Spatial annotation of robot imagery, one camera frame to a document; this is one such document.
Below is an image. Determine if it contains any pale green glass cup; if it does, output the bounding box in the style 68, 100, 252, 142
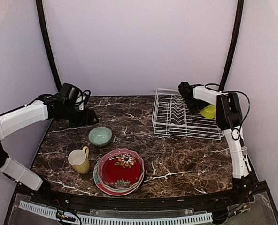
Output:
88, 127, 112, 147

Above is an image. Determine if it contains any small red flower plate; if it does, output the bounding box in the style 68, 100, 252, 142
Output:
101, 153, 141, 189

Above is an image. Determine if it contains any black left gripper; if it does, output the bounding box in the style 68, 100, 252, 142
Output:
58, 103, 99, 126

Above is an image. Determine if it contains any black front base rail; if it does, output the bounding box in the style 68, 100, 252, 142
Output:
11, 176, 270, 212

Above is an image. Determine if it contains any white slotted cable duct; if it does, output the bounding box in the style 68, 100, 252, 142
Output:
19, 201, 213, 225

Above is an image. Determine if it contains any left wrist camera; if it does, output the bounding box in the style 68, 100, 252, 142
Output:
75, 90, 91, 110

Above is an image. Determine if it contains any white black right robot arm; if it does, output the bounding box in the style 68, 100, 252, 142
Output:
178, 82, 252, 203

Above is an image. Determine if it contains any lime green cup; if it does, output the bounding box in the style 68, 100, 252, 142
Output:
200, 105, 216, 119

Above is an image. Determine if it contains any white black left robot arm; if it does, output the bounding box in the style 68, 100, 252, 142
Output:
0, 83, 99, 204

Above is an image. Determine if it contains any pale yellow mug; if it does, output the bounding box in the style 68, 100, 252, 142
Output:
68, 146, 90, 174

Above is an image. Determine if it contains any white wire dish rack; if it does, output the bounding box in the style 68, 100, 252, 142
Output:
152, 88, 224, 140

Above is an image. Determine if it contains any right black frame post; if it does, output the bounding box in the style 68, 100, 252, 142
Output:
218, 0, 244, 91

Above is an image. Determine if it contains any pink dotted bowl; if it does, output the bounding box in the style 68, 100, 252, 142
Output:
97, 149, 145, 192

